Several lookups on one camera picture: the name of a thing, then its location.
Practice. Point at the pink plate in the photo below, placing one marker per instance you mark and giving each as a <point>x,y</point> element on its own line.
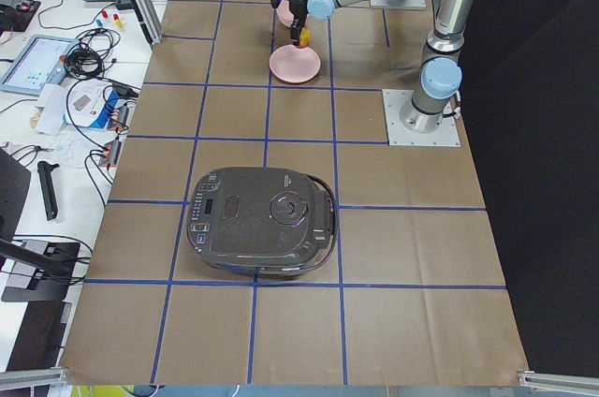
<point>293,64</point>

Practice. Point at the black circuit board device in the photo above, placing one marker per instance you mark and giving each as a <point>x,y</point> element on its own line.
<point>15,19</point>

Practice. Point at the aluminium profile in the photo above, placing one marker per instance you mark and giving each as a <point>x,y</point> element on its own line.
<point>11,380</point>
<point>563,383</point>

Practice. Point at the aluminium profile bottom right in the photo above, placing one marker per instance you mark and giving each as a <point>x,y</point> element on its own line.
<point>563,383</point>

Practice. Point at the black monitor stand base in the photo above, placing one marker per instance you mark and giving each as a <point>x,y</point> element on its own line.
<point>42,270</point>

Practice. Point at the black bar tool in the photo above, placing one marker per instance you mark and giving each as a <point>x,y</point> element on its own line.
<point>44,170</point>

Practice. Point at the aluminium profile bottom left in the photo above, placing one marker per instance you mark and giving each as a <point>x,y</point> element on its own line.
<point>11,380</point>

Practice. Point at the near teach pendant tablet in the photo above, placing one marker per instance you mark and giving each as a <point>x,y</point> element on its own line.
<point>39,63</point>

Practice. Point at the blue white box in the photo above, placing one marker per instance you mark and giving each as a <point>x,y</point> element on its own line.
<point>90,107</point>

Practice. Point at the dark grey rice cooker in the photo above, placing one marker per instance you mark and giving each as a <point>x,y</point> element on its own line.
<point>265,221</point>

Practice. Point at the pink bowl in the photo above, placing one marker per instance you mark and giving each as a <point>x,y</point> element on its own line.
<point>284,14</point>

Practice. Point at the grey connector box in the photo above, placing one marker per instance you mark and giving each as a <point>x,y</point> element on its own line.
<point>118,119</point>
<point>110,154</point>

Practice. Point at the red yellow apple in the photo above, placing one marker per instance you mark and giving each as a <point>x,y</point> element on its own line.
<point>305,37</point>

